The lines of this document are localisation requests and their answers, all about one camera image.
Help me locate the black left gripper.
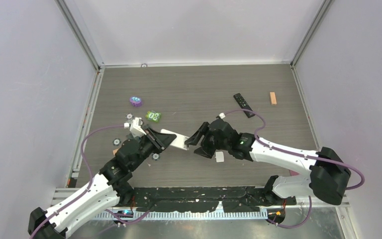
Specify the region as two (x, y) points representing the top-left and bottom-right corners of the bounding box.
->
(130, 127), (176, 170)

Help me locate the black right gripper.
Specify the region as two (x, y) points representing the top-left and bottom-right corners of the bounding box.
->
(185, 122), (229, 159)

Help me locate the white battery cover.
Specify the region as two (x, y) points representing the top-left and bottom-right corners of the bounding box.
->
(215, 151), (224, 163)

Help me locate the white remote control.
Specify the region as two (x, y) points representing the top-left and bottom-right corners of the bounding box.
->
(160, 129), (189, 151)

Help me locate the black remote control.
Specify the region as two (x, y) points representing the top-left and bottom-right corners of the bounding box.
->
(233, 93), (255, 118)

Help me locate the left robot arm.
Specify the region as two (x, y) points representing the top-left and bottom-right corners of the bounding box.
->
(27, 125), (177, 239)

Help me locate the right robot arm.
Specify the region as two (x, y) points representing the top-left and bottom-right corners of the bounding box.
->
(185, 119), (351, 205)

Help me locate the blue poker chip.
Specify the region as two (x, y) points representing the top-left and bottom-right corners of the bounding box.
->
(152, 153), (160, 161)
(113, 138), (121, 146)

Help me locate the green monster toy block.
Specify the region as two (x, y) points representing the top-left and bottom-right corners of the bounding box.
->
(146, 111), (162, 122)

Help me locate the white poker chip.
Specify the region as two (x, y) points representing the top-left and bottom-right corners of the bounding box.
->
(126, 113), (134, 120)

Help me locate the purple monster toy block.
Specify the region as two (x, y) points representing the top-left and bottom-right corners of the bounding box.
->
(129, 96), (143, 107)

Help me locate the orange wooden block far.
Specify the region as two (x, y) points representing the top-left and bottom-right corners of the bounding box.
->
(269, 92), (277, 106)

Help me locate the pink toy toaster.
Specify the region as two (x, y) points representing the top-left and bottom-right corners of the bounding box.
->
(289, 170), (299, 176)

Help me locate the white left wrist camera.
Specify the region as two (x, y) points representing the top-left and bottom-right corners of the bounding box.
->
(123, 117), (146, 137)

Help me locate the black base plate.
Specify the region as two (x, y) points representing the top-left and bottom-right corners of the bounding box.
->
(124, 186), (296, 213)

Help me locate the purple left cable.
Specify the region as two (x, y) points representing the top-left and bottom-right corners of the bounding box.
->
(29, 124), (127, 239)

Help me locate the purple cable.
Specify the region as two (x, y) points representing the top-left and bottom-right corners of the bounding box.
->
(29, 124), (127, 239)
(219, 109), (366, 229)

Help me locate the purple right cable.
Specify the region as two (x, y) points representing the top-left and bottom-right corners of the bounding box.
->
(219, 109), (366, 229)

